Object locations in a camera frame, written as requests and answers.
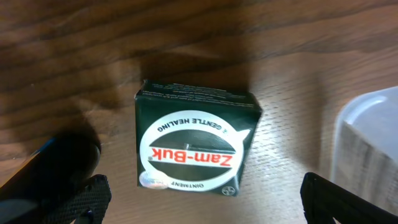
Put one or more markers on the clear plastic container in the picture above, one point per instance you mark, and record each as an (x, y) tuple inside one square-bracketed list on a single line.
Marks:
[(365, 148)]

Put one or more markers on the dark syrup bottle white cap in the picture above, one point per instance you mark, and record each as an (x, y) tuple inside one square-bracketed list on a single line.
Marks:
[(51, 175)]

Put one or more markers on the green Zam-Buk box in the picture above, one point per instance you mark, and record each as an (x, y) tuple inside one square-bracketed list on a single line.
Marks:
[(193, 138)]

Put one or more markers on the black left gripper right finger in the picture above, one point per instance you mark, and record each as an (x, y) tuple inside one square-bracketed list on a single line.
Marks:
[(326, 202)]

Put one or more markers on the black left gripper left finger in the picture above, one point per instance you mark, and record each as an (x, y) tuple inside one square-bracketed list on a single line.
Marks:
[(87, 205)]

